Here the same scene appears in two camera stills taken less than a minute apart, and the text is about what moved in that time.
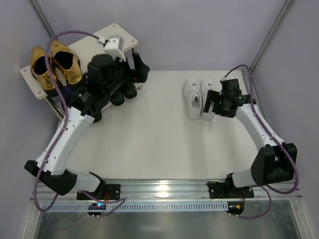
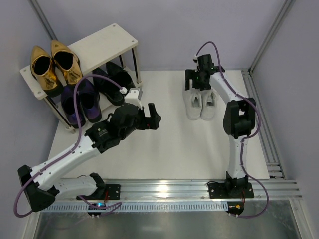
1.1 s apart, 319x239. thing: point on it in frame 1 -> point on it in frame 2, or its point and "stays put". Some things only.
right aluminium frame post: x=286 y=7 stays put
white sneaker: x=192 y=97 stays put
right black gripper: x=215 y=105 -> x=198 y=81
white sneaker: x=208 y=84 stays put
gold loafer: x=68 y=62 stays put
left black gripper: x=134 y=72 -> x=145 y=119
